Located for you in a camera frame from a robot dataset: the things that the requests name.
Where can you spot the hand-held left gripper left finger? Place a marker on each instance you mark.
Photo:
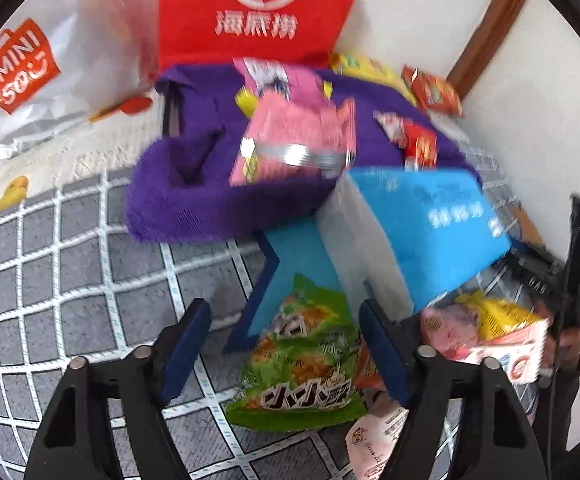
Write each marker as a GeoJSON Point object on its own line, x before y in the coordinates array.
{"type": "Point", "coordinates": [184, 355]}

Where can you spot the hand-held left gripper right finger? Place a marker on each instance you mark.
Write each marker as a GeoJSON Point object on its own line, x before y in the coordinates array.
{"type": "Point", "coordinates": [382, 355]}

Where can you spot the pink and orange snack packet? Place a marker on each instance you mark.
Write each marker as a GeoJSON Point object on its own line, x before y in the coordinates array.
{"type": "Point", "coordinates": [445, 330]}

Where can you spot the pale pink peach snack packet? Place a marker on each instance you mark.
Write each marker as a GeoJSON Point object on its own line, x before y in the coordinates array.
{"type": "Point", "coordinates": [375, 440]}

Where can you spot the green snack packet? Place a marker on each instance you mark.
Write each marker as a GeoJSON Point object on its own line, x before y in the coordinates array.
{"type": "Point", "coordinates": [295, 360]}

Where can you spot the white and pink snack packet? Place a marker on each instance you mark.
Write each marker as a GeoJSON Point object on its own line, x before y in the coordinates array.
{"type": "Point", "coordinates": [515, 360]}

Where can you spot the blue tissue pack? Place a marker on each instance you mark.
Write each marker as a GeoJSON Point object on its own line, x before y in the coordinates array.
{"type": "Point", "coordinates": [420, 225]}

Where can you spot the purple cloth bag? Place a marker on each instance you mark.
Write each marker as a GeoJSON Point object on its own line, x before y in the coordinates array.
{"type": "Point", "coordinates": [184, 195]}

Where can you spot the small red snack packet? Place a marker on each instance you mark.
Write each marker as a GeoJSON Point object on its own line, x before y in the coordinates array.
{"type": "Point", "coordinates": [420, 145]}

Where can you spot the pink strawberry snack packet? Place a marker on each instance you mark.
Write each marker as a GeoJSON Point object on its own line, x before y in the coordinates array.
{"type": "Point", "coordinates": [390, 125]}

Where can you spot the pink zigzag-edged snack packet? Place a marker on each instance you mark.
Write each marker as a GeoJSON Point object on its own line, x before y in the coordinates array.
{"type": "Point", "coordinates": [295, 130]}

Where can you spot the magenta snack packet yellow edge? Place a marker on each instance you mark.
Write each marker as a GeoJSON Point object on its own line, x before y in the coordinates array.
{"type": "Point", "coordinates": [270, 77]}

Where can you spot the person's right forearm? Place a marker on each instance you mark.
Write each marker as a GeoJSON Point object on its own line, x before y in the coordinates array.
{"type": "Point", "coordinates": [575, 420]}

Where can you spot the person's right hand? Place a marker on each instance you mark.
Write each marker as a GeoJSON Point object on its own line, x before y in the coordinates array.
{"type": "Point", "coordinates": [570, 342]}

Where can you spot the grey grid blanket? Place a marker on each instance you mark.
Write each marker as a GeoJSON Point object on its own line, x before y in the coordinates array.
{"type": "Point", "coordinates": [69, 285]}

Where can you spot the orange-red chips bag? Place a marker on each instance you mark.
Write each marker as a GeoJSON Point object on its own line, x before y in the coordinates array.
{"type": "Point", "coordinates": [435, 92]}

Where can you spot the yellow chips bag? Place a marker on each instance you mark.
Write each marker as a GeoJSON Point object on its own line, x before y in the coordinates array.
{"type": "Point", "coordinates": [365, 70]}

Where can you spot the white plastic shopping bag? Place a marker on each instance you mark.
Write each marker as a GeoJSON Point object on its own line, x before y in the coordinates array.
{"type": "Point", "coordinates": [84, 60]}

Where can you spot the red paper bag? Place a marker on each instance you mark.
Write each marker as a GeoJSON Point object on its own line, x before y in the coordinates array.
{"type": "Point", "coordinates": [194, 20]}

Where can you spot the brown wooden door frame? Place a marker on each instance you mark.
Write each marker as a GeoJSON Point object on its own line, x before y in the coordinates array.
{"type": "Point", "coordinates": [495, 25]}

